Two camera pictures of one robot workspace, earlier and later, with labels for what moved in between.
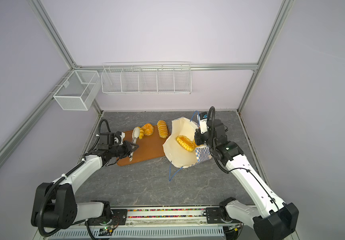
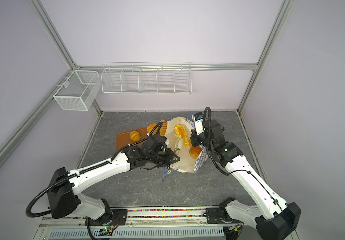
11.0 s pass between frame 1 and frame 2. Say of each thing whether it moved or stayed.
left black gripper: moved
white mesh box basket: stayed
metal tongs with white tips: moved
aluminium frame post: stayed
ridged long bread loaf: stayed
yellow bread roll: moved
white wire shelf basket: stayed
